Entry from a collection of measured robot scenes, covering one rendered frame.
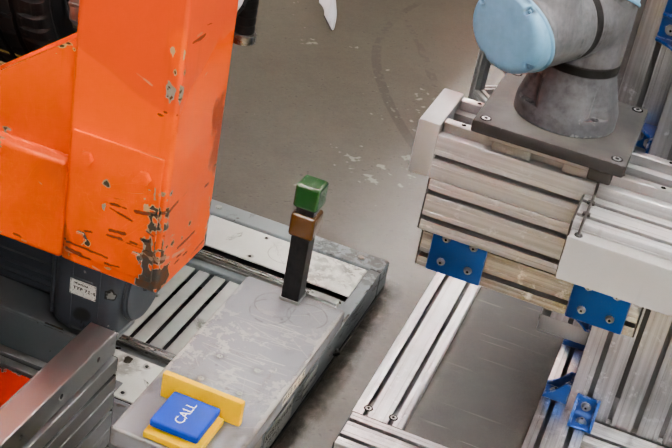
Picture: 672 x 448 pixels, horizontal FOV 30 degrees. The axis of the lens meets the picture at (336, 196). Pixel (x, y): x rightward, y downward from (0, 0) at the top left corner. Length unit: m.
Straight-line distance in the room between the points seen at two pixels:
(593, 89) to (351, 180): 1.55
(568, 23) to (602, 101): 0.19
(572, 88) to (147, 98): 0.59
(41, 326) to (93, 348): 0.34
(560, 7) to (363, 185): 1.68
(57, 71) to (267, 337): 0.50
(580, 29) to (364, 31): 2.56
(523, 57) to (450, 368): 0.83
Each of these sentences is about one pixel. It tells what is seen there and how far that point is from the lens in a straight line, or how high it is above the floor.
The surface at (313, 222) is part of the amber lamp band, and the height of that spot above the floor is 0.61.
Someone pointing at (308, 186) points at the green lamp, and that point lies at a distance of 1.85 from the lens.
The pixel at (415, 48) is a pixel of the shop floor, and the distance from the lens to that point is 4.16.
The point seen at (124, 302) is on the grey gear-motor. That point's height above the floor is 0.32.
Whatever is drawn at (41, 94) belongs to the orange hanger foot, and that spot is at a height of 0.76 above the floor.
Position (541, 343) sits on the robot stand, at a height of 0.21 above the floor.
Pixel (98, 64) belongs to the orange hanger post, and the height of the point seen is 0.84.
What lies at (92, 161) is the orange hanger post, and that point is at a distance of 1.76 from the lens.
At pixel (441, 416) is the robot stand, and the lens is 2.20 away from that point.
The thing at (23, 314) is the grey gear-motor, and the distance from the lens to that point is 2.25.
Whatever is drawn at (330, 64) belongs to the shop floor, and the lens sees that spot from 3.92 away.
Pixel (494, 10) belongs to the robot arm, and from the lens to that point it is 1.65.
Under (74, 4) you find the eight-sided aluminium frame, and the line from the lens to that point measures 2.09.
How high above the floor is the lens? 1.56
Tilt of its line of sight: 29 degrees down
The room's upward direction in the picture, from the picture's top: 11 degrees clockwise
